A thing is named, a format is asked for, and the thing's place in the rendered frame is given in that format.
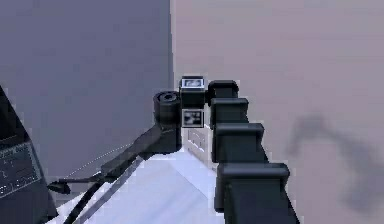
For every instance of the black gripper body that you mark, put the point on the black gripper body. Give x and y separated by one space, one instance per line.
166 136

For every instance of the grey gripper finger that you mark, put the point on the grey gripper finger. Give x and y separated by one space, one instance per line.
83 200
80 180

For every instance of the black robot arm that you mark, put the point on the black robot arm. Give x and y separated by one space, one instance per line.
246 186

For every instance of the white table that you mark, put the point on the white table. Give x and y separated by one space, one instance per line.
160 196

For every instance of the black laptop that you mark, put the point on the black laptop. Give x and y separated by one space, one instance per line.
20 173

